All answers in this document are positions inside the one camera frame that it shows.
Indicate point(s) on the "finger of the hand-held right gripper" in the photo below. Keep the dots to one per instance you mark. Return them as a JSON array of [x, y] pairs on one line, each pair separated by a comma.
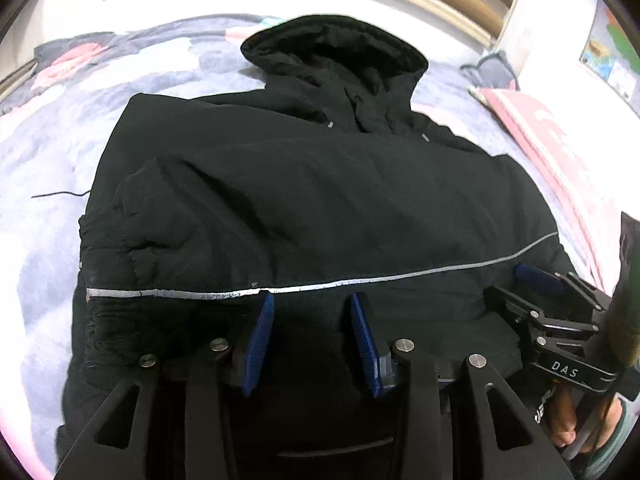
[[540, 276], [520, 310]]

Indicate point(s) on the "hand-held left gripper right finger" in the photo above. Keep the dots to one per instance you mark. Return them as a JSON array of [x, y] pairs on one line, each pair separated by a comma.
[[364, 342]]

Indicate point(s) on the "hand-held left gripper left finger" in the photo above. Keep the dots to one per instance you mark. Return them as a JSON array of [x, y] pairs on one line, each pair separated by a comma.
[[258, 340]]

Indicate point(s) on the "black hooded jacket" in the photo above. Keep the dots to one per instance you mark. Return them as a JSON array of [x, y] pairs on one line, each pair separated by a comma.
[[320, 200]]

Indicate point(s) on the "person's right forearm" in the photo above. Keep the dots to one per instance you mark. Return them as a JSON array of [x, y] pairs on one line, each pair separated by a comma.
[[617, 435]]

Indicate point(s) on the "person's right hand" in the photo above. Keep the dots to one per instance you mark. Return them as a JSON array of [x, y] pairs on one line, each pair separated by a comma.
[[565, 420]]

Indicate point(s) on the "pink pillow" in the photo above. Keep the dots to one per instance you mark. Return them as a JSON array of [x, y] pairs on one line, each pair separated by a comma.
[[560, 160]]

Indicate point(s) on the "grey cloth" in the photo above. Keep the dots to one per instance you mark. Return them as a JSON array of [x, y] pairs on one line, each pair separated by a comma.
[[492, 71]]

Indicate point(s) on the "grey floral blanket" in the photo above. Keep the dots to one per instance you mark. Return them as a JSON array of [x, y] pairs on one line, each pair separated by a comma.
[[40, 170]]

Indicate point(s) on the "wall poster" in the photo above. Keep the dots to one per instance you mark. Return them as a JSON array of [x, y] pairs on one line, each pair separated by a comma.
[[611, 57]]

